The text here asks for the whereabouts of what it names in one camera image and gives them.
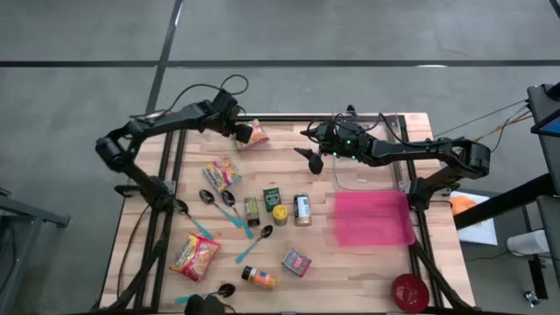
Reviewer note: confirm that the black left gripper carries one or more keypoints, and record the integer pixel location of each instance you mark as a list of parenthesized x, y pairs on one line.
[(227, 114)]

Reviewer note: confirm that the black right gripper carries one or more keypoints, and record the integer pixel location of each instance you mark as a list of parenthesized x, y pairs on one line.
[(341, 140)]

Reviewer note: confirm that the pink green ramen packet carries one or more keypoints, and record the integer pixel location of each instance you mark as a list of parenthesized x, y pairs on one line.
[(259, 135)]

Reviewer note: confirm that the yellow ramen packet blue edge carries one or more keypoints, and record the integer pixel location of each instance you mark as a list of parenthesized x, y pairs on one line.
[(221, 174)]

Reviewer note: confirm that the dark green tin box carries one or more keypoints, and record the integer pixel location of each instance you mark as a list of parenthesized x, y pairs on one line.
[(271, 199)]

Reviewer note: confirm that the spice jar white label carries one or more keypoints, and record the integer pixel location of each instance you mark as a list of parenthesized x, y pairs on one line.
[(302, 210)]

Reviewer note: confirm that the yellow lid jar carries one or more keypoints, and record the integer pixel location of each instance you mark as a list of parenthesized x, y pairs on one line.
[(280, 214)]

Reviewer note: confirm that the green herb spice jar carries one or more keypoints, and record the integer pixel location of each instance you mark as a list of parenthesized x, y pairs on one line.
[(252, 212)]

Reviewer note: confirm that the patterned paprika tin red lid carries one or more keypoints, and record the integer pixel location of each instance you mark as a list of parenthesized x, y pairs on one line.
[(296, 263)]

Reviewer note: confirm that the orange spice bottle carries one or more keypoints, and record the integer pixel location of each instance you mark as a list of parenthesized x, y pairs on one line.
[(261, 279)]

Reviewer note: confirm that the red yellow ramen packet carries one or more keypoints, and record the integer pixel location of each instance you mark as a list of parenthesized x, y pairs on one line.
[(194, 257)]

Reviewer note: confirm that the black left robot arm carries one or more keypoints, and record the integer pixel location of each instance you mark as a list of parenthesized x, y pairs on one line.
[(175, 117)]

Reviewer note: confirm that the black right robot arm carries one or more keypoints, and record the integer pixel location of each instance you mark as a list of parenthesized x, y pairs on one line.
[(415, 149)]

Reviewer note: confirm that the pink plastic bin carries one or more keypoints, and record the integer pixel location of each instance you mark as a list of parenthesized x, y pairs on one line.
[(372, 219)]

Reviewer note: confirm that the orange object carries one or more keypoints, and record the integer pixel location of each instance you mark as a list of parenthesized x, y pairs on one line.
[(463, 205)]

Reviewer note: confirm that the red bowl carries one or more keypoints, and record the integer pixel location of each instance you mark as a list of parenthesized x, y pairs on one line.
[(410, 294)]

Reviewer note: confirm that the dark rounded object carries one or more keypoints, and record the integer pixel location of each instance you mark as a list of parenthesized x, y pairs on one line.
[(203, 305)]

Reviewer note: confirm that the white paper sheet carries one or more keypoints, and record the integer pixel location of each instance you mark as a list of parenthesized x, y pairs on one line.
[(481, 227)]

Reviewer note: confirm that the black beam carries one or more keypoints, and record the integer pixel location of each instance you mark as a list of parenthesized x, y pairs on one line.
[(503, 203)]

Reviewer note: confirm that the grey metal furniture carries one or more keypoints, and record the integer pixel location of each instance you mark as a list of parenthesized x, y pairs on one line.
[(35, 212)]

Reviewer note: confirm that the white paper roll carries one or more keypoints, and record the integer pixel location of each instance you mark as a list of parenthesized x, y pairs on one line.
[(527, 242)]

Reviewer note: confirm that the black monitor stand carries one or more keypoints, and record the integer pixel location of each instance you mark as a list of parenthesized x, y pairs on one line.
[(547, 109)]

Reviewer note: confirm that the black post with caster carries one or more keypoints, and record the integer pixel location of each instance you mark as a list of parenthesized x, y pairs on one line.
[(537, 275)]

